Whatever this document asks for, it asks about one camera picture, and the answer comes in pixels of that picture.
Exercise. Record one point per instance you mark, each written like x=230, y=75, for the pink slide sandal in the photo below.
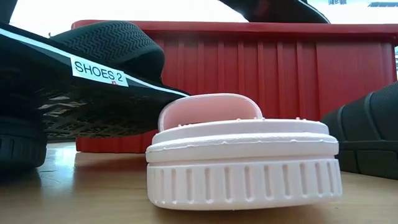
x=242, y=174

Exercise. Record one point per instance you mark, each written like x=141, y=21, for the black flip-flop with white label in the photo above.
x=31, y=77

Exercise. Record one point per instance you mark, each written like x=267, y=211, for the red plastic bin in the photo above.
x=280, y=71

